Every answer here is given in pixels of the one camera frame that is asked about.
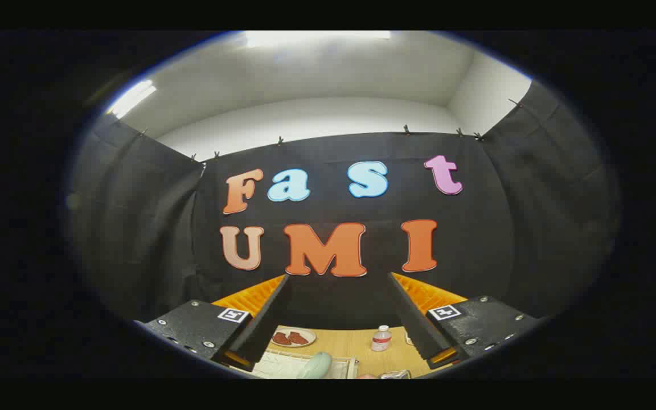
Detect light green plate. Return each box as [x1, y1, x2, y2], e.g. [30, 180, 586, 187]
[297, 352, 333, 379]

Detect white wire dish rack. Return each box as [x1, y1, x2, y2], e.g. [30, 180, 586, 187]
[248, 348, 359, 379]

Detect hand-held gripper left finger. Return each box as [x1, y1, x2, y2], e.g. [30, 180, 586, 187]
[134, 274, 293, 371]

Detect row of small cloth clips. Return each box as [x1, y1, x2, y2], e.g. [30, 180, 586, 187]
[140, 99, 525, 163]

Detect ceiling light panel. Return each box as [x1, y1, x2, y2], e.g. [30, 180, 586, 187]
[106, 80, 157, 119]

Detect clear plastic water bottle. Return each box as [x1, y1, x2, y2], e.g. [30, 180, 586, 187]
[371, 325, 392, 352]

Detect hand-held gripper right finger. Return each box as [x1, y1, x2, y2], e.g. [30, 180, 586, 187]
[386, 272, 539, 370]

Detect beige plate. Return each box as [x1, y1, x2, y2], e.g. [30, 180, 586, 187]
[271, 329, 317, 349]

